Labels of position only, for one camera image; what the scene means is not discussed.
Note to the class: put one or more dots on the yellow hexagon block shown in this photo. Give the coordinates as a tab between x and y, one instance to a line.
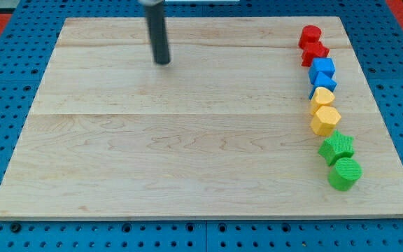
324	121

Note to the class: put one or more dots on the green star block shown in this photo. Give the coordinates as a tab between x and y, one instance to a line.
335	147

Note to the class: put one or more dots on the red cylinder block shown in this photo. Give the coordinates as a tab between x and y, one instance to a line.
310	34

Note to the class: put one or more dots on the red star block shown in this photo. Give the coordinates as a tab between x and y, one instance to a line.
313	50

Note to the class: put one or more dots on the blue triangular block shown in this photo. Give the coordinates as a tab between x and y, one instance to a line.
321	80

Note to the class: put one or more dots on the yellow heart block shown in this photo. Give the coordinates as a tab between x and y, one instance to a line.
321	97

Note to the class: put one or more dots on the light wooden board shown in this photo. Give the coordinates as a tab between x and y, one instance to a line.
221	133

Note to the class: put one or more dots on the green cylinder block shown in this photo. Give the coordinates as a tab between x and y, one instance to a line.
344	174

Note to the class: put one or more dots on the blue cube block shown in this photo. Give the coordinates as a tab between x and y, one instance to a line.
323	65

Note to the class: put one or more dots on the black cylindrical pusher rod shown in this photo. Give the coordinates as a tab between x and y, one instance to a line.
155	20

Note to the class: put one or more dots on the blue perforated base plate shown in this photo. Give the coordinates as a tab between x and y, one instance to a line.
26	43

